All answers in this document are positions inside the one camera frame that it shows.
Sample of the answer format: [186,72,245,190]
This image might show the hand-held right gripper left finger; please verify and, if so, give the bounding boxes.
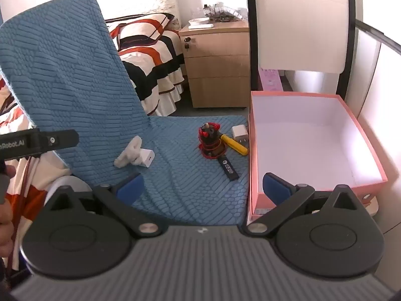
[46,173,163,239]

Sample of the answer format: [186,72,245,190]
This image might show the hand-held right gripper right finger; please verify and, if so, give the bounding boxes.
[244,172,360,236]

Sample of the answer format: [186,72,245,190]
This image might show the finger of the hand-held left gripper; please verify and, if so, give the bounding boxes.
[38,128,79,155]

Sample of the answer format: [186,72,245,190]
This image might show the white charger with oval port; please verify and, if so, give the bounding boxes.
[133,149,155,167]

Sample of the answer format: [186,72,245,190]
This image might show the orange box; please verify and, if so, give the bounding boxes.
[247,90,388,224]

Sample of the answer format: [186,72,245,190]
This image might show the person's left hand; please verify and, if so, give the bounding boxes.
[0,166,16,252]

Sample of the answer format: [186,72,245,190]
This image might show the striped bed quilt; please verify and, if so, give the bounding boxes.
[0,78,74,270]
[117,30,185,116]

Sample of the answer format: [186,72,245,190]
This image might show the white rounded object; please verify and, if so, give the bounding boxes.
[47,176,93,201]

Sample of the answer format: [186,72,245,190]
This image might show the black usb stick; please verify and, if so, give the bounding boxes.
[217,155,240,182]

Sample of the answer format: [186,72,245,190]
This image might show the blue textured blanket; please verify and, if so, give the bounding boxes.
[0,0,251,226]

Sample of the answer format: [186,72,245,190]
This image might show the black and red figurine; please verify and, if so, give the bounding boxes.
[198,122,227,159]

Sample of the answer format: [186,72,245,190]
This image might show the pink patterned bag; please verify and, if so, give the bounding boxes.
[258,67,282,92]

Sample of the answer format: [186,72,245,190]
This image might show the wooden nightstand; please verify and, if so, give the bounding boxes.
[178,19,251,109]

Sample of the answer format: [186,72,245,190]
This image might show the striped pillow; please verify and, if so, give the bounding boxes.
[105,13,176,49]

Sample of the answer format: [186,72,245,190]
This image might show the clear plastic container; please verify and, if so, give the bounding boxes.
[202,2,248,22]

